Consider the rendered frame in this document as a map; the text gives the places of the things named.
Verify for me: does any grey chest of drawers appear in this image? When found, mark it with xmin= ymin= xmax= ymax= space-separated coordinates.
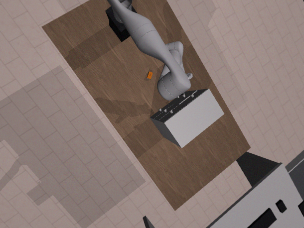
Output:
xmin=150 ymin=89 xmax=224 ymax=148

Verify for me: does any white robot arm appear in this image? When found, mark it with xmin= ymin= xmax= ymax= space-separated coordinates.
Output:
xmin=107 ymin=0 xmax=193 ymax=101

